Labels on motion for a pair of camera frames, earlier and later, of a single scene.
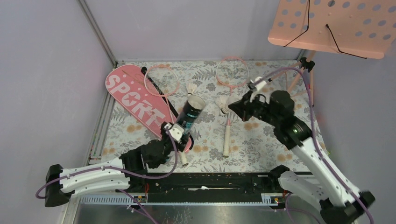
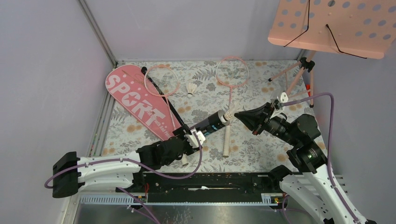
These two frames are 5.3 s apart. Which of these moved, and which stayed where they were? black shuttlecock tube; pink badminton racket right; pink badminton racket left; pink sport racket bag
Moved: black shuttlecock tube
Stayed: pink sport racket bag; pink badminton racket right; pink badminton racket left
